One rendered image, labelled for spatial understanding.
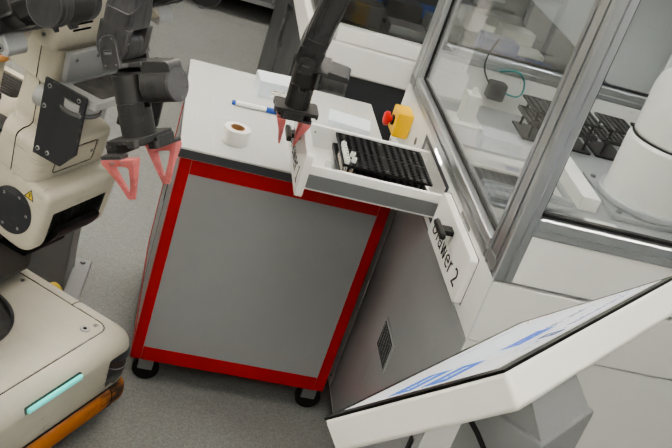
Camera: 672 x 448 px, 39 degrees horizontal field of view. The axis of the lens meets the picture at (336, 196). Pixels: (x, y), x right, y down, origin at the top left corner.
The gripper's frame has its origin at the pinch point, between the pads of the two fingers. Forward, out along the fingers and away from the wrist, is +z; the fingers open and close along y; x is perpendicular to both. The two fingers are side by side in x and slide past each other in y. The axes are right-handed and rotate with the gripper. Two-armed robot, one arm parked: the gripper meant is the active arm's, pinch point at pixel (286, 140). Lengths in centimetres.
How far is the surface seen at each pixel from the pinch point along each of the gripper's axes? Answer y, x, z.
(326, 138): 11.8, 14.3, 3.7
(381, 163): 23.3, -0.4, 0.6
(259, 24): 23, 369, 93
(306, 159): 3.5, -11.5, -1.7
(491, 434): 22, -103, -9
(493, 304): 39, -52, 2
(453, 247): 35.2, -32.3, 1.8
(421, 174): 33.2, -1.6, 0.8
